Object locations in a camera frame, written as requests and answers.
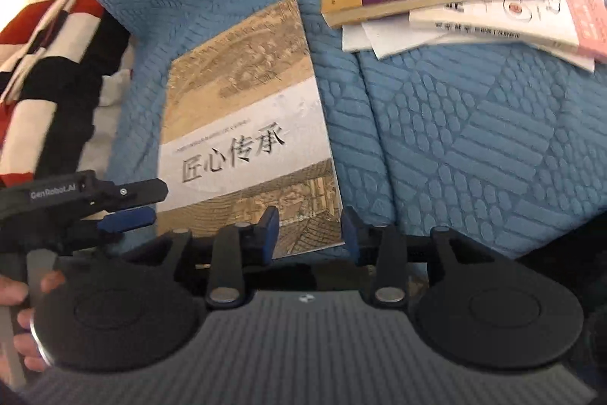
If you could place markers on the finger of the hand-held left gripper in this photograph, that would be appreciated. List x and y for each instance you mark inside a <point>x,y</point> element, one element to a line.
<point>137,192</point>
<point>128,220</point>

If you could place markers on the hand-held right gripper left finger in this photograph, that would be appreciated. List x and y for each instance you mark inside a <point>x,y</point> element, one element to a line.
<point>268,234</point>

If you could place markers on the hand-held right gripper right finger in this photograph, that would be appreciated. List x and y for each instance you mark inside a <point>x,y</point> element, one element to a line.
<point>350,234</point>

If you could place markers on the landscape painting cover book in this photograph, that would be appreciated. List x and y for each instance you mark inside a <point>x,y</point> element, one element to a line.
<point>246,101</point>

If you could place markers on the white and pink cartoon book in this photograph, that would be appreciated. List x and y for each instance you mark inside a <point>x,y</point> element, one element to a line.
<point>498,18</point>

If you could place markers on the person's left hand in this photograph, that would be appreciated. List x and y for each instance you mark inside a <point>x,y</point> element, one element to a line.
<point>28,350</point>

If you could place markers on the striped fleece blanket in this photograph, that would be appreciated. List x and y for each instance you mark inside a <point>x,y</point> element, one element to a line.
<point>52,68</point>

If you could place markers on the blue textured blanket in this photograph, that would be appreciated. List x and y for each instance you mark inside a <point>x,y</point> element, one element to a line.
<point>450,139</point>

